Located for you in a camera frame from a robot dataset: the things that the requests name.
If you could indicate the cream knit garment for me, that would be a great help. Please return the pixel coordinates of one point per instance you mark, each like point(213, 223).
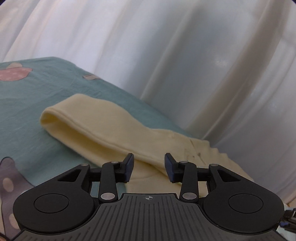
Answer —
point(101, 131)

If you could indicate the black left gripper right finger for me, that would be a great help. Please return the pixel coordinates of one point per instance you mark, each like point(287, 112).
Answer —
point(185, 173)

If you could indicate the teal patterned bed sheet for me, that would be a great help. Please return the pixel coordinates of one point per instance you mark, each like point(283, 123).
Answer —
point(29, 156)

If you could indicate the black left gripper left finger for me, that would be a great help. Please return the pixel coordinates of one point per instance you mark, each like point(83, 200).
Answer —
point(112, 173)

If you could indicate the white sheer curtain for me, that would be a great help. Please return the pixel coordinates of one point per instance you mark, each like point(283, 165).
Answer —
point(223, 71)

